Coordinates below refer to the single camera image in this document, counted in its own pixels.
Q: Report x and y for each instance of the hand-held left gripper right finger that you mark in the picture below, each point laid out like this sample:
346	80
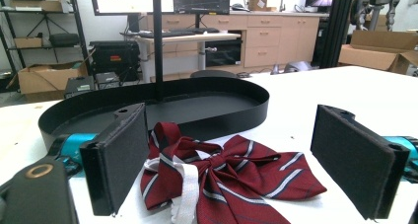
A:
351	161

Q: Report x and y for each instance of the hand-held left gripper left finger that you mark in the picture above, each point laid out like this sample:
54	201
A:
123	158

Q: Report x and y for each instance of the dark red striped bow tie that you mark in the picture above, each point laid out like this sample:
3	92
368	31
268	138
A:
236	178

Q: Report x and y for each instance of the small black electronics box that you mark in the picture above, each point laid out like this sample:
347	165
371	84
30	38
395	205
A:
107	80
79	86

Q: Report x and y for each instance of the black oval tray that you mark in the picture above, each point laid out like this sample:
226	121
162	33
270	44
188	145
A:
203	110

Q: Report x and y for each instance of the black equipment case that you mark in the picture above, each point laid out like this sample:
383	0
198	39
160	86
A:
115	59

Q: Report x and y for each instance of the grey floor device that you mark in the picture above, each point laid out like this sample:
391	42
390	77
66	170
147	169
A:
297	67

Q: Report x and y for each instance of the large open cardboard box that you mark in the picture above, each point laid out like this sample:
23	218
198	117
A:
46	81

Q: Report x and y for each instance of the open cardboard box with flaps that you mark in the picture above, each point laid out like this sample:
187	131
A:
378	53

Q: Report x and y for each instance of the black stand pole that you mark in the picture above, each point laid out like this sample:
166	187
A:
158	43

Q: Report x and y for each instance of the black chair back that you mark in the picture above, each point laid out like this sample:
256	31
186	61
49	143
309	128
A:
213	74

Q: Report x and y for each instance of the black bag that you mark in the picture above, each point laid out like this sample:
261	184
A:
64	39

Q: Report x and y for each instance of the black keyboard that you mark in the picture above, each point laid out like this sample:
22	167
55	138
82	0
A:
174	33

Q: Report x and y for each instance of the white desk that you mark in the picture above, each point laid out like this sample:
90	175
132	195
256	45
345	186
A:
197	37

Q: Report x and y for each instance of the black metal shelf rack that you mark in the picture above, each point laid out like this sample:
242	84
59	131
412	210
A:
78	23

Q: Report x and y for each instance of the black built-in appliance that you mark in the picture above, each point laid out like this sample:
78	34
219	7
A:
223	53

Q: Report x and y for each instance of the small cardboard box on shelf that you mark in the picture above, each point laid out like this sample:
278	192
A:
28	42

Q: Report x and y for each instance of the beige wooden cabinet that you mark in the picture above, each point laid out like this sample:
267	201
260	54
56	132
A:
263	36

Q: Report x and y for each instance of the bright computer monitor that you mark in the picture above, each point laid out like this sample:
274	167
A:
131	0

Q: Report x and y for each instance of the dark computer monitor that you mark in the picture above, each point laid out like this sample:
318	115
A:
200	2

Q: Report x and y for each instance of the flat cardboard box on shelf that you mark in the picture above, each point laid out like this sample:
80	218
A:
36	5

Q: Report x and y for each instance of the black metal frame post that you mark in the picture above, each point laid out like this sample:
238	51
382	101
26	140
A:
336	26

